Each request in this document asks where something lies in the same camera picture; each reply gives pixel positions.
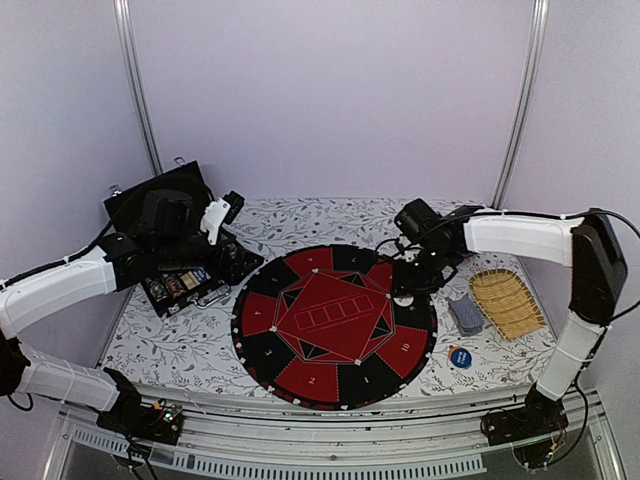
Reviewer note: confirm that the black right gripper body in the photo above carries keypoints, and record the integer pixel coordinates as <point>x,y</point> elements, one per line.
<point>425,276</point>

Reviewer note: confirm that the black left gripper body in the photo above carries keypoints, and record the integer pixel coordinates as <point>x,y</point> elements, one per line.
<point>175,255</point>

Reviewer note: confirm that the blue small blind button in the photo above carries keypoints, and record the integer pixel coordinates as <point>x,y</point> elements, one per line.
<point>460,357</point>

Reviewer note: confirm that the white dealer button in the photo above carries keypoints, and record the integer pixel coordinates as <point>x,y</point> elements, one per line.
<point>404,301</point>

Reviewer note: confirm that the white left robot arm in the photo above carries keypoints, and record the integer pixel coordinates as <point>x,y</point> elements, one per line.
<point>34,295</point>

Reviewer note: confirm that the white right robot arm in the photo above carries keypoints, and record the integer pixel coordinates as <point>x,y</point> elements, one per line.
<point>575,263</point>

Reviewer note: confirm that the card decks in case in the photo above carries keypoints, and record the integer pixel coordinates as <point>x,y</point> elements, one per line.
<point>195,278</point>

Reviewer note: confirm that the poker chip row left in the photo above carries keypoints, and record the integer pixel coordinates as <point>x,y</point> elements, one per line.
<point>164,288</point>

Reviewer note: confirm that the black poker chip case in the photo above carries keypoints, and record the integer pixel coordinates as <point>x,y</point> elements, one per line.
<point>166,206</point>

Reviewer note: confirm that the blue playing card deck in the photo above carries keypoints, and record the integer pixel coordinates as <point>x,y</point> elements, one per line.
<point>467,315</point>

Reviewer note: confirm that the floral table cloth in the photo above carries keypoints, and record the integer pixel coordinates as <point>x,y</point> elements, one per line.
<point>192,350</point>

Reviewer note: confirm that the woven bamboo tray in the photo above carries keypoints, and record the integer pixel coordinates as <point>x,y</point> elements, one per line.
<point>504,298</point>

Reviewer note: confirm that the round red black poker mat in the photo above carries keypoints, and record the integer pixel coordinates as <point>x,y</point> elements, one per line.
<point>320,328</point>

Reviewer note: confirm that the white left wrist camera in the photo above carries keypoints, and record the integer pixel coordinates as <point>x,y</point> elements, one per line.
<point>222,210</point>

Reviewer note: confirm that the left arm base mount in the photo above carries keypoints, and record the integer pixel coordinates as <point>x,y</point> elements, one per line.
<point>160,422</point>

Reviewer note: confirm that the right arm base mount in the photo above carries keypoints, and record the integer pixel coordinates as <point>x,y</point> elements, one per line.
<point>532,426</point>

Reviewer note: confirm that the left aluminium frame post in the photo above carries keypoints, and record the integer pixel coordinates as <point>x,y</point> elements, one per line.
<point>124,24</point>

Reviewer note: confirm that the aluminium frame post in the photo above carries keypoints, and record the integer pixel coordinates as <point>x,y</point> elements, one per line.
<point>531,66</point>
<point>124,24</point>

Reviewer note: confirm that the right aluminium frame post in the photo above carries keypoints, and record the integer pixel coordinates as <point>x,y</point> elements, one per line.
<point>531,66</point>

